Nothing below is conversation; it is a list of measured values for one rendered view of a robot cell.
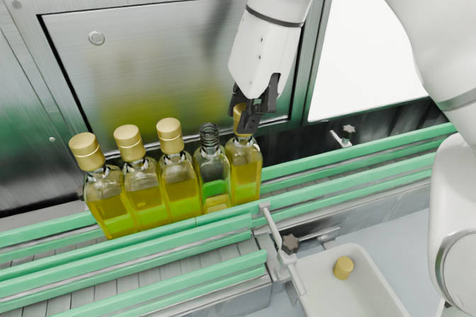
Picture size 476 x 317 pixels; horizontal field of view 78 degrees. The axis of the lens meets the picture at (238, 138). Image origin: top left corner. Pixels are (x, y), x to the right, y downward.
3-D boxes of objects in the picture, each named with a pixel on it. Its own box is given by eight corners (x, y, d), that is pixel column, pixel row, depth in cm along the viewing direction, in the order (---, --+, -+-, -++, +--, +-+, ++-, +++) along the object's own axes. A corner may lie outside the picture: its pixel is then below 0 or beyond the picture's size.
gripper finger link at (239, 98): (231, 70, 45) (222, 106, 49) (238, 80, 43) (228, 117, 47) (250, 71, 47) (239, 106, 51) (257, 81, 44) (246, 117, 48)
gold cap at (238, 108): (250, 121, 49) (251, 100, 46) (258, 134, 47) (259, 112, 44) (230, 125, 48) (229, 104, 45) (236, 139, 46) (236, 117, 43)
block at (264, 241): (269, 248, 65) (271, 231, 60) (287, 290, 58) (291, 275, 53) (253, 252, 64) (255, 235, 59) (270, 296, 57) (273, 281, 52)
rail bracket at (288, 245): (268, 223, 61) (272, 185, 53) (305, 307, 49) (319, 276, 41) (254, 227, 60) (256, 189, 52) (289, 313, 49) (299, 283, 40)
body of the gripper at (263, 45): (236, -14, 38) (219, 66, 44) (266, 13, 31) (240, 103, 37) (286, -3, 41) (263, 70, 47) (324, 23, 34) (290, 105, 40)
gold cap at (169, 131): (182, 136, 46) (178, 114, 43) (185, 151, 44) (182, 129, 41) (159, 141, 46) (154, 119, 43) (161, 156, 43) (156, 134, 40)
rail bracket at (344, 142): (331, 152, 78) (343, 112, 69) (346, 170, 73) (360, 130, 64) (317, 156, 77) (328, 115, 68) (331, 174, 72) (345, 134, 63)
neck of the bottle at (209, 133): (217, 142, 49) (215, 119, 46) (222, 154, 47) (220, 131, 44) (200, 146, 48) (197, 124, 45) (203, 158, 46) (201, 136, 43)
